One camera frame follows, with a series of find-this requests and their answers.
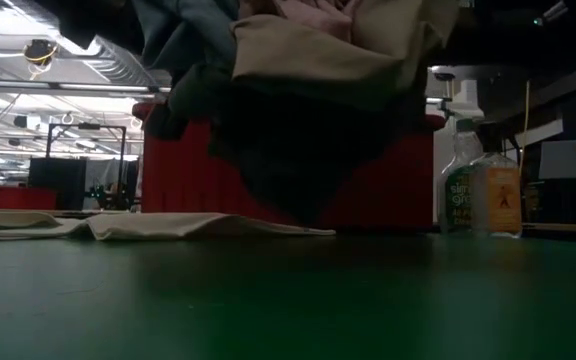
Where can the white canvas tote bag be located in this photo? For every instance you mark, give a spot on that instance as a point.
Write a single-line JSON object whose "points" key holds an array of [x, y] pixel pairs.
{"points": [[168, 225]]}

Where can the dark green shirt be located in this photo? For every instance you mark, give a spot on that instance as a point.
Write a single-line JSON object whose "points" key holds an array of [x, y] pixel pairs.
{"points": [[288, 160]]}

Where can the small red bin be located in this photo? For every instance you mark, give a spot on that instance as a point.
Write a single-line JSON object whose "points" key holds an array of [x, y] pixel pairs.
{"points": [[18, 197]]}

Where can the mauve pink garment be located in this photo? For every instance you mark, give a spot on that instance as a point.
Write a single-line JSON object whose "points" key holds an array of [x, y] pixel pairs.
{"points": [[313, 15]]}

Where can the green table mat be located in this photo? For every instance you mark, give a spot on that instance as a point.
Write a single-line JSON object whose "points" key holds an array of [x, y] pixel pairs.
{"points": [[288, 300]]}

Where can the white monitor screen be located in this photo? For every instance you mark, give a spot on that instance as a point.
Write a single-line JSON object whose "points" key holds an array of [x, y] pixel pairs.
{"points": [[567, 159]]}

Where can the beige khaki shorts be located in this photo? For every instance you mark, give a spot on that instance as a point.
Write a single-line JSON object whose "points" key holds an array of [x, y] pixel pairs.
{"points": [[318, 55]]}

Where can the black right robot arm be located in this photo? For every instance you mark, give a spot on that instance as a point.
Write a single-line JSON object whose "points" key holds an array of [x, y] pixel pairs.
{"points": [[518, 30]]}

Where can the blue denim garment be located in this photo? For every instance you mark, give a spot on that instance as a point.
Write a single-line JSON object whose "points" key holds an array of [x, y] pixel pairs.
{"points": [[193, 35]]}

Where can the red plastic laundry basket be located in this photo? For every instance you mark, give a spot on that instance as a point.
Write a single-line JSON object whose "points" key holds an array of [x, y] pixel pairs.
{"points": [[178, 175]]}

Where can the clear bottle with orange label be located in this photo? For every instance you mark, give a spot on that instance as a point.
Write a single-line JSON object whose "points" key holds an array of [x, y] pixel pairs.
{"points": [[500, 200]]}

